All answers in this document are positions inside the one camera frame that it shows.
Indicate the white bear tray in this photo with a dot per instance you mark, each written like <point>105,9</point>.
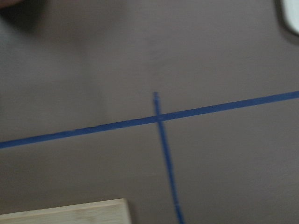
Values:
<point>290,11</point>

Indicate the wooden cutting board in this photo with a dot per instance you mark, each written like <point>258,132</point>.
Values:
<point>104,212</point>

